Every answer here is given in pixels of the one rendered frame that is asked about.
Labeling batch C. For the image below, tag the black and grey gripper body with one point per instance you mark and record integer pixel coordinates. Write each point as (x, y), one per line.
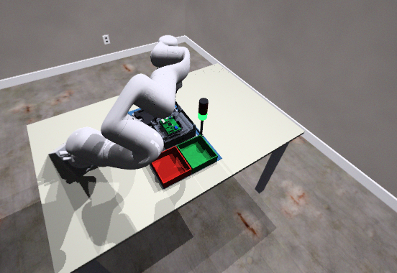
(179, 85)

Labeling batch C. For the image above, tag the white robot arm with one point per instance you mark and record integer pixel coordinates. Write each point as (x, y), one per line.
(125, 142)

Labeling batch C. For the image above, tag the green circuit board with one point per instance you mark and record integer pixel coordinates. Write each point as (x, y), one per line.
(170, 125)

